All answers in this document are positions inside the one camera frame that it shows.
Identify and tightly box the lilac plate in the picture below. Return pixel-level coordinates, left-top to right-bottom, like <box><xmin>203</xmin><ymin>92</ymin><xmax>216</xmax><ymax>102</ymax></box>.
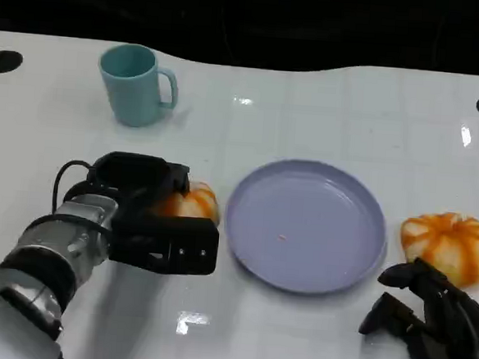
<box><xmin>219</xmin><ymin>153</ymin><xmax>393</xmax><ymax>300</ymax></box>

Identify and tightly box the orange white toy bread roll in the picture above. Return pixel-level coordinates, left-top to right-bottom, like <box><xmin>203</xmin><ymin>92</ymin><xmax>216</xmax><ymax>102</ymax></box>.
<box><xmin>153</xmin><ymin>177</ymin><xmax>223</xmax><ymax>224</ymax></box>
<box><xmin>396</xmin><ymin>209</ymin><xmax>479</xmax><ymax>290</ymax></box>

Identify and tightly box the pale green mug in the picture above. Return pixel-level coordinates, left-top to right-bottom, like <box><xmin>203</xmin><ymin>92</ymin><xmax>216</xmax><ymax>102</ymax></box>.
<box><xmin>94</xmin><ymin>42</ymin><xmax>182</xmax><ymax>130</ymax></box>

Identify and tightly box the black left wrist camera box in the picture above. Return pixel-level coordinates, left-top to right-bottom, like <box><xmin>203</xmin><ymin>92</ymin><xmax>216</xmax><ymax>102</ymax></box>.
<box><xmin>107</xmin><ymin>209</ymin><xmax>221</xmax><ymax>277</ymax></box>

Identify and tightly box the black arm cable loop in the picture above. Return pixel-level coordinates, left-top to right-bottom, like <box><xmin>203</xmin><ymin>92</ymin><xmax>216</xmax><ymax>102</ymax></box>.
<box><xmin>50</xmin><ymin>157</ymin><xmax>102</xmax><ymax>220</ymax></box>

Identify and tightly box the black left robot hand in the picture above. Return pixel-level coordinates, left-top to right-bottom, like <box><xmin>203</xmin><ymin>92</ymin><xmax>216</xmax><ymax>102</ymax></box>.
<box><xmin>83</xmin><ymin>149</ymin><xmax>194</xmax><ymax>226</ymax></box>

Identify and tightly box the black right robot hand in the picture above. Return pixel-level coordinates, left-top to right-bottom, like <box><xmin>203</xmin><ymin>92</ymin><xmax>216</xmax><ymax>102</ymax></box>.
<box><xmin>356</xmin><ymin>253</ymin><xmax>479</xmax><ymax>359</ymax></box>

